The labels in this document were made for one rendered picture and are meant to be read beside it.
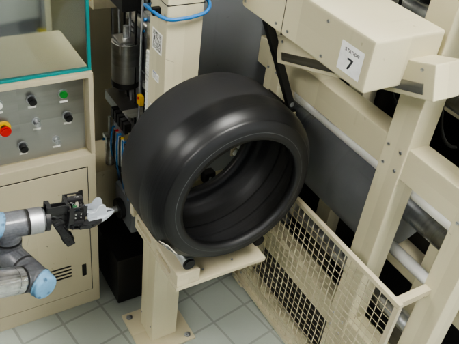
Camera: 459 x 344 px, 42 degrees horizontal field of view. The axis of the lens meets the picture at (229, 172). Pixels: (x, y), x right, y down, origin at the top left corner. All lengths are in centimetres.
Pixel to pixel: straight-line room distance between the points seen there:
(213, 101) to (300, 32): 32
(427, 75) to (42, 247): 179
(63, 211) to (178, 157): 36
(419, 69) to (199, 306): 187
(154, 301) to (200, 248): 83
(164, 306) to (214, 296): 44
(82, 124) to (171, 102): 74
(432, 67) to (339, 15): 28
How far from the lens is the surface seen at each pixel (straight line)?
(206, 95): 177
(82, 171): 253
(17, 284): 165
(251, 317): 309
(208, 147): 168
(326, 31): 167
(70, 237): 182
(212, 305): 311
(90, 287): 302
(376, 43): 154
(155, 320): 283
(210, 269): 216
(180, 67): 201
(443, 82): 163
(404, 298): 199
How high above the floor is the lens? 237
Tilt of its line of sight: 37 degrees down
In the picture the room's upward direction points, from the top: 8 degrees clockwise
